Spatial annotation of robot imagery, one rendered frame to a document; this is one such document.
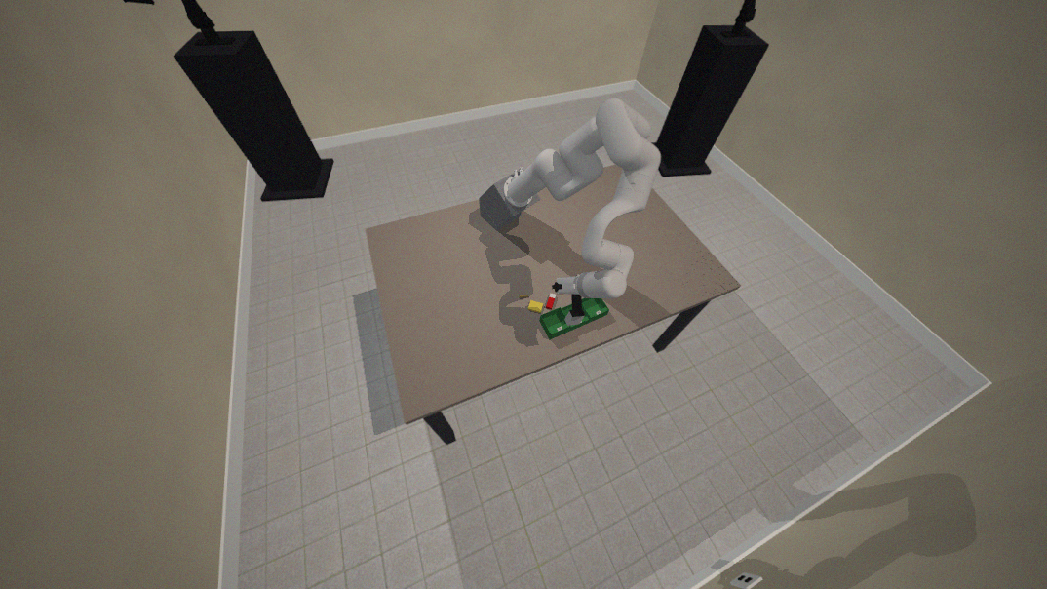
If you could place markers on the green rack of bins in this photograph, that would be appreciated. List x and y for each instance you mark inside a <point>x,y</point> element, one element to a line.
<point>554,323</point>

